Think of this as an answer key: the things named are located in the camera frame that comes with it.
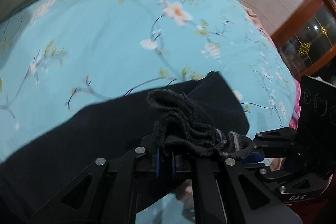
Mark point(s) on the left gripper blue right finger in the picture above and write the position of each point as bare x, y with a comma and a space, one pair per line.
176, 164

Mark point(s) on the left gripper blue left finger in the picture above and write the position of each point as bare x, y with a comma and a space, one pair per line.
157, 162

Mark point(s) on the pink cloth at bed edge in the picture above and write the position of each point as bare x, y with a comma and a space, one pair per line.
253, 18

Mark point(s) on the black knit pants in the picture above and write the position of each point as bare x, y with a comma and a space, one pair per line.
202, 117

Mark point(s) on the light blue floral bedsheet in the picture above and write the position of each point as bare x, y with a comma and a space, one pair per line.
59, 56

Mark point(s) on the person right hand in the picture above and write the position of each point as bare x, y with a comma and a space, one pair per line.
276, 164

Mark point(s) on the wooden glass cabinet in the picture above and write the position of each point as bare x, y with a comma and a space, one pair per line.
306, 41

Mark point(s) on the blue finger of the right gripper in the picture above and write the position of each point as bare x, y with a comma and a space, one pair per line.
254, 157

